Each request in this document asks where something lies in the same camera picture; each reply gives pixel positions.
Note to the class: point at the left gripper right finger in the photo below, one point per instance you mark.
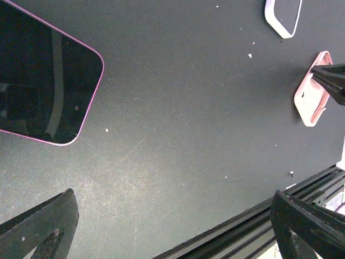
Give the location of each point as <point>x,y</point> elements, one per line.
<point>306,231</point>

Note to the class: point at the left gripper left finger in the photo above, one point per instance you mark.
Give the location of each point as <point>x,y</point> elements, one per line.
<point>47,229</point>

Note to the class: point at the pink-edged phone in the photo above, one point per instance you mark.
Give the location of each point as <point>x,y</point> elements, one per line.
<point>48,78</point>

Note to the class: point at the black front aluminium rail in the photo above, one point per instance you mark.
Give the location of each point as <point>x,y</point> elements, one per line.
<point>250,234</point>

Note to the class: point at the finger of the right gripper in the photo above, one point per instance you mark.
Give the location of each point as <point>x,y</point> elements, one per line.
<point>331,78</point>

